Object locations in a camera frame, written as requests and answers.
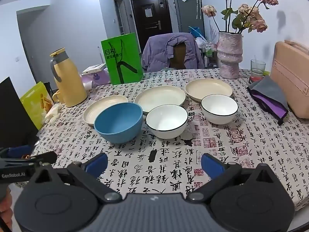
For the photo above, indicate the red box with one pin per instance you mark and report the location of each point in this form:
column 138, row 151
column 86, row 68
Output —
column 254, row 78

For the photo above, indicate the wooden chair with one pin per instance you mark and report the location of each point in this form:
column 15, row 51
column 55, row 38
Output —
column 178, row 55

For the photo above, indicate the printed tablecloth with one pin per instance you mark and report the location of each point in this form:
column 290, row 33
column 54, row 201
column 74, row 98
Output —
column 169, row 164

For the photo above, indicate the blue plastic bag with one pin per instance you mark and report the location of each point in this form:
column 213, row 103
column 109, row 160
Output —
column 195, row 31

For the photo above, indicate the green paper bag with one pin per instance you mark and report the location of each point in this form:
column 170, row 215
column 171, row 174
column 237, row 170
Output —
column 130, row 53

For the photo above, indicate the purple padded jacket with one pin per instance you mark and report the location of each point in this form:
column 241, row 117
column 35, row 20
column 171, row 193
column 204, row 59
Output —
column 154, row 53

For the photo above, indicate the pink textured vase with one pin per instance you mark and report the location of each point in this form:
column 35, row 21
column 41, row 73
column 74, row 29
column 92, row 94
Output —
column 229, row 58

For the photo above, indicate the white plastic bag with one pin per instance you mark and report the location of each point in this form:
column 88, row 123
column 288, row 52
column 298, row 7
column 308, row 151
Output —
column 201, row 41

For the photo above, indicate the grey refrigerator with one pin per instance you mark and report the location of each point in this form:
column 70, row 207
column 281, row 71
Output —
column 188, row 14

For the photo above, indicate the black paper bag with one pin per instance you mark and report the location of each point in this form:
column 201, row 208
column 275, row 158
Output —
column 12, row 116

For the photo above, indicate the white umbrella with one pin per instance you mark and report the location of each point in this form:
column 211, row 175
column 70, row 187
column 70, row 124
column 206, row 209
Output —
column 198, row 4

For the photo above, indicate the yellow mug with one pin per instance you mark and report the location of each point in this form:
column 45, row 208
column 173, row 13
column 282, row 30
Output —
column 57, row 96

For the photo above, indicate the white flat box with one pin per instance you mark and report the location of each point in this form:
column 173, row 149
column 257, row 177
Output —
column 94, row 69

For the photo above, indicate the yellow thermos jug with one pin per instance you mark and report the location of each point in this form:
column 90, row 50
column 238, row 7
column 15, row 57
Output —
column 70, row 82

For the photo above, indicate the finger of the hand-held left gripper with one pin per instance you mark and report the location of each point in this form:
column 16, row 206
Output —
column 19, row 151
column 45, row 158

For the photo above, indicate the grey interior doorway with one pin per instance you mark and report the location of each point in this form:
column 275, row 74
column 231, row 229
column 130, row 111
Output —
column 119, row 17

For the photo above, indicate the cream rubber gloves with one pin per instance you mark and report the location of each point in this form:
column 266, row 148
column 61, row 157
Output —
column 52, row 114

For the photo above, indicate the glass cup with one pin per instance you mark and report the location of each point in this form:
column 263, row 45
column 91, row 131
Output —
column 257, row 67

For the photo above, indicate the dark entrance door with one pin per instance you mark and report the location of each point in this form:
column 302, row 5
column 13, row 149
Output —
column 144, row 33

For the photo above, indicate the grey and purple cloth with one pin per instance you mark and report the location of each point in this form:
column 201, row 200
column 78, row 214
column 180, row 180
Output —
column 270, row 89

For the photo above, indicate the yellow-green snack box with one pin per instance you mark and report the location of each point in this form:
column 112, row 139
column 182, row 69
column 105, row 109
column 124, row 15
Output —
column 33, row 101

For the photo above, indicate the dried roses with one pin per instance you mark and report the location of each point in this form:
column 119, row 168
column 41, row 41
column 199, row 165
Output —
column 260, row 24

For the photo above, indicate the purple tissue pack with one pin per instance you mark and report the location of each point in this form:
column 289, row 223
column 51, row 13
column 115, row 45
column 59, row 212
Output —
column 96, row 78

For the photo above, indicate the cream plate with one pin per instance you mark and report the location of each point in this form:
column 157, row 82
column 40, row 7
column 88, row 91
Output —
column 96, row 108
column 207, row 88
column 159, row 96

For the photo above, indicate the beige suitcase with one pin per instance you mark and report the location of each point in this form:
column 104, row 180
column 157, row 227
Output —
column 289, row 77

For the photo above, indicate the white bowl with black rim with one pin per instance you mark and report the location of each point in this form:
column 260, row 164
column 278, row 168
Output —
column 166, row 123
column 218, row 111

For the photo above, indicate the lime green packet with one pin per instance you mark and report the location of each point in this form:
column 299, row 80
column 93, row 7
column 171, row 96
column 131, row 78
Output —
column 266, row 72

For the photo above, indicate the blue bowl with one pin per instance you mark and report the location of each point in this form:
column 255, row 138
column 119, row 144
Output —
column 115, row 125

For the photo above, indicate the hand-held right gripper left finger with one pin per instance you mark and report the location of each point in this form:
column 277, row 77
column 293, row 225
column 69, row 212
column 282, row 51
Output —
column 96, row 165

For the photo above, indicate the person's left hand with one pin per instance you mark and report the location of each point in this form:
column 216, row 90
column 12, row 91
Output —
column 4, row 205

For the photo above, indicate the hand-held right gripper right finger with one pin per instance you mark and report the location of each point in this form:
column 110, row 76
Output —
column 212, row 165

